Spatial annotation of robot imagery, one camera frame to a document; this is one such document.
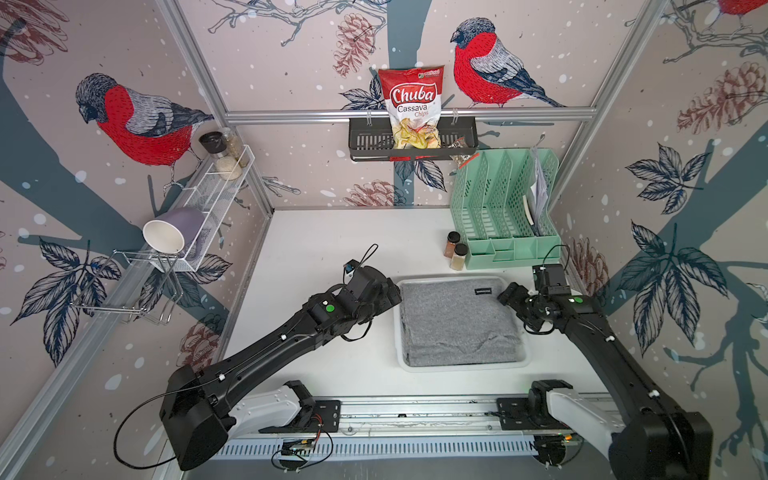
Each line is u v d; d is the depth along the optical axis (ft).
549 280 2.08
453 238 3.29
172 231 1.99
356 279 1.87
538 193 3.02
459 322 2.56
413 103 2.68
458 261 3.21
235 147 2.80
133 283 1.91
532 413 2.22
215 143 2.55
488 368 2.43
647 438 1.23
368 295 1.88
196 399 1.31
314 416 2.38
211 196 2.67
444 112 3.05
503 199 3.86
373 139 3.11
